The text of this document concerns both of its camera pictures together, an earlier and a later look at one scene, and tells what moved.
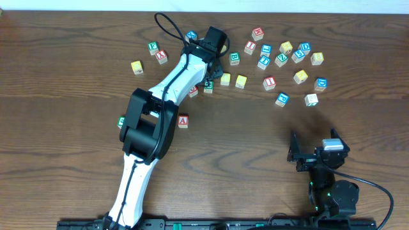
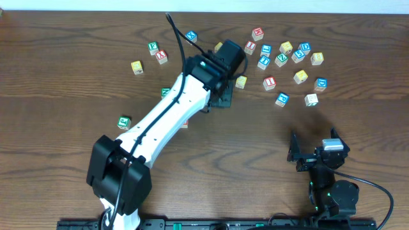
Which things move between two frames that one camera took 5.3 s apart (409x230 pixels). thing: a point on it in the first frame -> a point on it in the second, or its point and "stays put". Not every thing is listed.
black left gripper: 216,71 -> 222,96
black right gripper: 310,160 stays put
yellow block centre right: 241,82 stays put
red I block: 270,83 stays put
